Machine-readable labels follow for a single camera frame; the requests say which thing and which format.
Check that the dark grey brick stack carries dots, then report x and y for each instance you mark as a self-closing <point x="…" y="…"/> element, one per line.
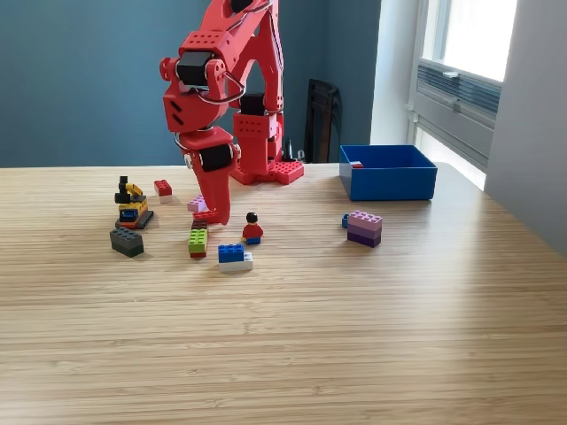
<point x="126" y="242"/>

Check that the blue on white brick stack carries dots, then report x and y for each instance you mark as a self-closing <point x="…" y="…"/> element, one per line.
<point x="231" y="254"/>

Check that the small red brick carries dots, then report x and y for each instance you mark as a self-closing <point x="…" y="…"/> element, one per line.
<point x="357" y="165"/>

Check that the green brown red brick stack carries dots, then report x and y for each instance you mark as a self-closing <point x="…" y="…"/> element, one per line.
<point x="198" y="241"/>

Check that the blue plastic bin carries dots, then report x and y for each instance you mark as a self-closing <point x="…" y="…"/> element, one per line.
<point x="390" y="183"/>

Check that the pink purple brick stack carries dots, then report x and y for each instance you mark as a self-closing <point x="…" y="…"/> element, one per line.
<point x="364" y="228"/>

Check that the red on white brick stack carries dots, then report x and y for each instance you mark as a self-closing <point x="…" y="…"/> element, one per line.
<point x="163" y="188"/>

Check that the black chair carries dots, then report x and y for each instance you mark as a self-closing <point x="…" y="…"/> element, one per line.
<point x="323" y="124"/>

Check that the toy figure red shirt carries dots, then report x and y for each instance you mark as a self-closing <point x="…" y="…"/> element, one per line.
<point x="253" y="231"/>

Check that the small blue brick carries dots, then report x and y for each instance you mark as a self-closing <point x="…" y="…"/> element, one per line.
<point x="344" y="221"/>

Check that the grey window vent grille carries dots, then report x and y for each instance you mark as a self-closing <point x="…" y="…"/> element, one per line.
<point x="478" y="95"/>

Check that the white window frame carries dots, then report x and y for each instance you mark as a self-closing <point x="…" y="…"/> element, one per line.
<point x="469" y="128"/>

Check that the yellow toy digger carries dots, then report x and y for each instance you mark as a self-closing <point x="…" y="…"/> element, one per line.
<point x="132" y="208"/>

